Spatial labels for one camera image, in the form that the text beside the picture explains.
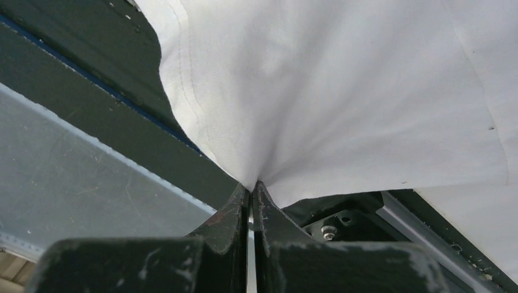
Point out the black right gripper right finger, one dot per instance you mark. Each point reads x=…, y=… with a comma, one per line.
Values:
x=287, y=259

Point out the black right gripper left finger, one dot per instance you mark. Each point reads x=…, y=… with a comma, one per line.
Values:
x=212, y=258

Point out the white t shirt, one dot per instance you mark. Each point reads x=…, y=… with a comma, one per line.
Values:
x=318, y=98

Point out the aluminium rail front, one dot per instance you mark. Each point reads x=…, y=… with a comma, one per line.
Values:
x=58, y=182

